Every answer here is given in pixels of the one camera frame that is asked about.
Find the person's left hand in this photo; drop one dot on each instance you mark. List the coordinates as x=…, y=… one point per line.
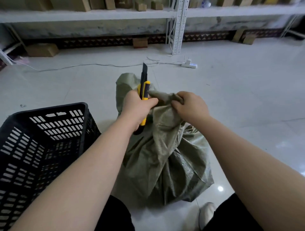
x=133, y=107

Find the person's right hand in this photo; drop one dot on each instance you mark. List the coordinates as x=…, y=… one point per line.
x=193, y=107

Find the yellow black utility knife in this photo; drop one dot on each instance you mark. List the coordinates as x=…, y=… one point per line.
x=144, y=89

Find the green woven sack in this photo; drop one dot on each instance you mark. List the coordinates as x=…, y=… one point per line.
x=166, y=166

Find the black plastic crate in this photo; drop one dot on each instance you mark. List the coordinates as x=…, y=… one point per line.
x=14, y=123

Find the person's right forearm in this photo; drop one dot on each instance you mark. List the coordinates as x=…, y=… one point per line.
x=257, y=166

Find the person's left forearm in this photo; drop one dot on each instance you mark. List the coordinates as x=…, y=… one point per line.
x=83, y=183

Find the small brown cardboard carton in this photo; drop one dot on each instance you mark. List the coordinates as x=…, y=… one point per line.
x=140, y=42

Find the large tan cardboard carton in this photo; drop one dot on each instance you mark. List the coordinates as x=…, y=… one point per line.
x=41, y=50

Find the white power strip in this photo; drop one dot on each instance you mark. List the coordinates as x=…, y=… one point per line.
x=190, y=66

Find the white charger plug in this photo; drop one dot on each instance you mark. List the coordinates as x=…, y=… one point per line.
x=188, y=62

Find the white metal shelf rack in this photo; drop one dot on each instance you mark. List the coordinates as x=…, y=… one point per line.
x=180, y=26

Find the white right shoe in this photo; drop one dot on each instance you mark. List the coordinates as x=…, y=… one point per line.
x=206, y=214

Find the black trousers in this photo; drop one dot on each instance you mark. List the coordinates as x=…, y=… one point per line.
x=233, y=216

